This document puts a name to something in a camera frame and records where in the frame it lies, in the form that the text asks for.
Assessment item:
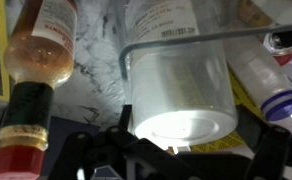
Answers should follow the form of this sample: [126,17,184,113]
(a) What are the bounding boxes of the hot sauce bottle red cap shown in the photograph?
[0,0,77,180]

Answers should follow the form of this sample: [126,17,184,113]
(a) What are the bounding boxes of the transparent plastic box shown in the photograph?
[118,21,292,81]

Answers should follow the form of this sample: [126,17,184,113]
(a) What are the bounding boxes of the transparent plastic bucket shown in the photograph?
[112,0,237,142]

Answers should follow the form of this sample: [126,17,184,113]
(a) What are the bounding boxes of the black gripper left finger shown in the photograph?
[49,104,200,180]

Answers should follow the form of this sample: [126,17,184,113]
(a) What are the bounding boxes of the white bottle blue cap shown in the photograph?
[223,36,292,121]

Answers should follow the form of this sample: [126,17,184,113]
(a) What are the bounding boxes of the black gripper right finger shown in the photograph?
[236,105,292,180]

